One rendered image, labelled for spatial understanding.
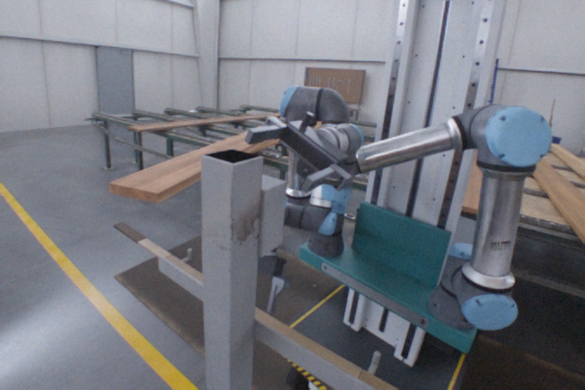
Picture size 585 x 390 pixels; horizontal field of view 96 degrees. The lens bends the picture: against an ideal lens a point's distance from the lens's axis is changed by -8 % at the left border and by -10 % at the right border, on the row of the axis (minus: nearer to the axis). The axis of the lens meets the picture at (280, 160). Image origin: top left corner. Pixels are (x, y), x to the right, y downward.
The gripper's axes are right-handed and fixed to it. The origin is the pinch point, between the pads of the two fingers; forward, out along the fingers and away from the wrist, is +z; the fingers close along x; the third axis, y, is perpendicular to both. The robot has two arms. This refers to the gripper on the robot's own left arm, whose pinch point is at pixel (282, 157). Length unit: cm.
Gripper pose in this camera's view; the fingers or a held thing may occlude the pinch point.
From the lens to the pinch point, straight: 49.2
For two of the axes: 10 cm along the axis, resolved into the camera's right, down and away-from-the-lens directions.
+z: -5.7, 1.8, -8.0
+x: 7.1, 5.9, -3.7
